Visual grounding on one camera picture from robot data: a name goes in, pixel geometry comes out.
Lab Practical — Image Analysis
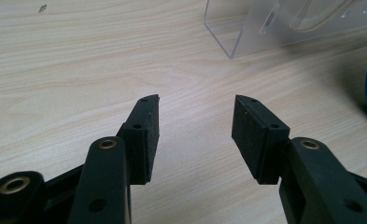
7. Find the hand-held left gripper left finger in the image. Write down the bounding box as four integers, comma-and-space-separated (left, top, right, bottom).
67, 94, 161, 224

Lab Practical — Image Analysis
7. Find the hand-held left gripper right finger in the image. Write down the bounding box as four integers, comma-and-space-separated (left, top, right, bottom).
232, 94, 367, 224

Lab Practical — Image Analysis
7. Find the clear acrylic divider rack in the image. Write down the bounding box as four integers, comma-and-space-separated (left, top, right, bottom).
204, 0, 367, 60

